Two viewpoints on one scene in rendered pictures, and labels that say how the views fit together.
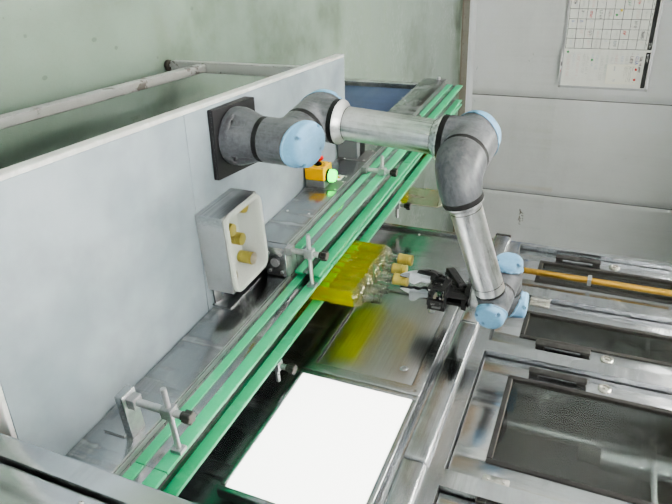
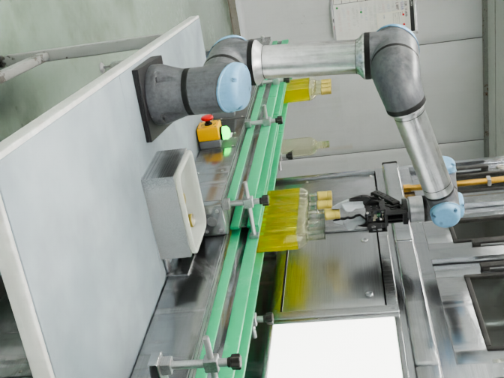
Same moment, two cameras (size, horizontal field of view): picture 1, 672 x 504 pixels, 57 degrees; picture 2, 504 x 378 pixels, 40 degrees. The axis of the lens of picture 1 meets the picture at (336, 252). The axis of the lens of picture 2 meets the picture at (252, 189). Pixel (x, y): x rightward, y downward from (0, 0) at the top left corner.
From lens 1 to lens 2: 0.50 m
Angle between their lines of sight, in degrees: 14
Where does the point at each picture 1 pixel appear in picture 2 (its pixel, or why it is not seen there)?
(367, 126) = (290, 58)
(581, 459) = not seen: outside the picture
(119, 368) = (121, 347)
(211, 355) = (197, 318)
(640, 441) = not seen: outside the picture
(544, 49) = (313, 10)
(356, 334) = (304, 278)
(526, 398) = (490, 289)
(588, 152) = (378, 102)
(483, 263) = (434, 162)
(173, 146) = (118, 107)
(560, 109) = not seen: hidden behind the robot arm
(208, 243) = (158, 207)
